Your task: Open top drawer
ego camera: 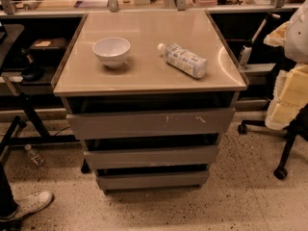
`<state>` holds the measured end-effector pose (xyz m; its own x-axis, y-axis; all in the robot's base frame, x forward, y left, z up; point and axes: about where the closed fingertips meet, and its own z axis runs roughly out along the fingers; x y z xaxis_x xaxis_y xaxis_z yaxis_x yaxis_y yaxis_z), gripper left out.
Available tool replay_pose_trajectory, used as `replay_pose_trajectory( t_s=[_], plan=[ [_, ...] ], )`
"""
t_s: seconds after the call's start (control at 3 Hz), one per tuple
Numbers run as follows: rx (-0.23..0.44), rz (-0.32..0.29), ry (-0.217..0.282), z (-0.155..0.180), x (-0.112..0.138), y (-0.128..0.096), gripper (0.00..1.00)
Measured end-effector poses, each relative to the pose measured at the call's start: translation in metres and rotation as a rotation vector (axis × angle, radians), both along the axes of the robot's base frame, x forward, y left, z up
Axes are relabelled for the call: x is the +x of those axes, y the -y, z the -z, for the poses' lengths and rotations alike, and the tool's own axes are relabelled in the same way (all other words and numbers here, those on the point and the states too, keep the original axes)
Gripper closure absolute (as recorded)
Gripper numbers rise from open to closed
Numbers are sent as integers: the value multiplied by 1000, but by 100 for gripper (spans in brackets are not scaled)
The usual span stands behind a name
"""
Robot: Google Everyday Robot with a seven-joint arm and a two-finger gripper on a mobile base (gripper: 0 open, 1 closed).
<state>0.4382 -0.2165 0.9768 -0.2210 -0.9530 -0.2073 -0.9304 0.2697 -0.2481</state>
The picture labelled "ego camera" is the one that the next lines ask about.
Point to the yellow foam-padded gripper finger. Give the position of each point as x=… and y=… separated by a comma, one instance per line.
x=290, y=93

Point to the grey top drawer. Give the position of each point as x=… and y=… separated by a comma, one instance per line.
x=150, y=124

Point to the grey drawer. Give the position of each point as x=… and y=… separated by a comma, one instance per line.
x=154, y=157
x=150, y=124
x=146, y=181

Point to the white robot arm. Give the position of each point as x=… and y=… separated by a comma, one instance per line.
x=299, y=20

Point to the grey middle drawer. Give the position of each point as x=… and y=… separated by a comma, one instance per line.
x=154, y=157

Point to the grey drawer cabinet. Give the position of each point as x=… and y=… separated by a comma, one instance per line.
x=146, y=82

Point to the grey bottom drawer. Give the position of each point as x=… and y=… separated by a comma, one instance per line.
x=146, y=181

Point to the clear plastic water bottle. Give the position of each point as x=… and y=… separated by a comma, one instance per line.
x=183, y=59

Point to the white ceramic bowl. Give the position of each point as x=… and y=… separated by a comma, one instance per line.
x=112, y=52

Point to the black box on shelf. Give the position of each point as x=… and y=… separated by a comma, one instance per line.
x=47, y=48

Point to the black round object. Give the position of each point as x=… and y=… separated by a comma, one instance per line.
x=32, y=73

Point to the plastic bottle on floor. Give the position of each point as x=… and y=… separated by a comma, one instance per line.
x=34, y=155

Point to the white sneaker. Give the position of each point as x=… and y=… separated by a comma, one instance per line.
x=31, y=204

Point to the dark trouser leg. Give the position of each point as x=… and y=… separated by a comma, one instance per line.
x=8, y=206

